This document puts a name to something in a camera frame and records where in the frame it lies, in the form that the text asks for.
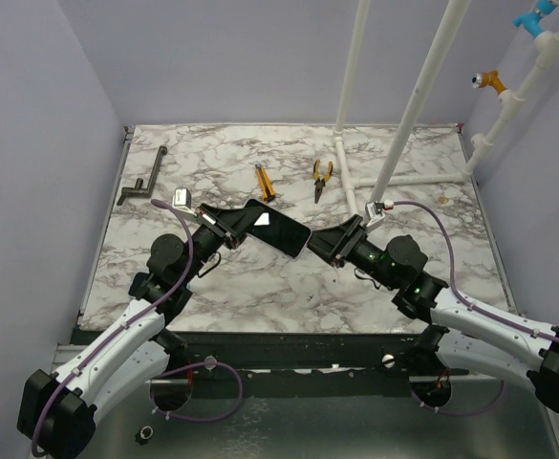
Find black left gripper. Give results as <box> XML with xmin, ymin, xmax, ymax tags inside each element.
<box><xmin>181</xmin><ymin>204</ymin><xmax>265</xmax><ymax>284</ymax></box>

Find black smartphone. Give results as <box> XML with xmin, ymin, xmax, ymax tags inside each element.
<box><xmin>244</xmin><ymin>199</ymin><xmax>312</xmax><ymax>259</ymax></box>

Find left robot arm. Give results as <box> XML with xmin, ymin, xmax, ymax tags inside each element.
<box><xmin>16</xmin><ymin>200</ymin><xmax>264</xmax><ymax>458</ymax></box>

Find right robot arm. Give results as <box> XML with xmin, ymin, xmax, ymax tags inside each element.
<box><xmin>308</xmin><ymin>215</ymin><xmax>559</xmax><ymax>414</ymax></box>

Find blue cased phone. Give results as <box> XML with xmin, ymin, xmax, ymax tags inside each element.
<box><xmin>128</xmin><ymin>274</ymin><xmax>144</xmax><ymax>297</ymax></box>

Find yellow utility knife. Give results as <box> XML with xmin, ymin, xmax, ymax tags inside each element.
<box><xmin>255</xmin><ymin>164</ymin><xmax>275</xmax><ymax>203</ymax></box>

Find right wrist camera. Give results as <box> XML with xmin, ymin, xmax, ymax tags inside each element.
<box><xmin>365</xmin><ymin>200</ymin><xmax>395</xmax><ymax>232</ymax></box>

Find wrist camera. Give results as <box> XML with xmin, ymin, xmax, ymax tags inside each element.
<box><xmin>172</xmin><ymin>187</ymin><xmax>196</xmax><ymax>217</ymax></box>
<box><xmin>365</xmin><ymin>200</ymin><xmax>395</xmax><ymax>232</ymax></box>

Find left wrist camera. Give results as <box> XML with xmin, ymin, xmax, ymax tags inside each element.
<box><xmin>172</xmin><ymin>187</ymin><xmax>196</xmax><ymax>217</ymax></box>

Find yellow handled pliers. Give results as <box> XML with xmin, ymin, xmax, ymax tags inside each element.
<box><xmin>313</xmin><ymin>159</ymin><xmax>333</xmax><ymax>204</ymax></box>

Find dark metal crank handle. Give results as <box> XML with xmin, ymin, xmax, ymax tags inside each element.
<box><xmin>116</xmin><ymin>145</ymin><xmax>168</xmax><ymax>206</ymax></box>

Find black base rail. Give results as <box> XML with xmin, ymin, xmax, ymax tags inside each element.
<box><xmin>68</xmin><ymin>326</ymin><xmax>548</xmax><ymax>401</ymax></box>

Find small black ring knob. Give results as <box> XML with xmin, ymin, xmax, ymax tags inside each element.
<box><xmin>135</xmin><ymin>426</ymin><xmax>154</xmax><ymax>446</ymax></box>

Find white PVC pipe frame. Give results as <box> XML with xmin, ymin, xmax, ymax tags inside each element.
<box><xmin>333</xmin><ymin>0</ymin><xmax>559</xmax><ymax>216</ymax></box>

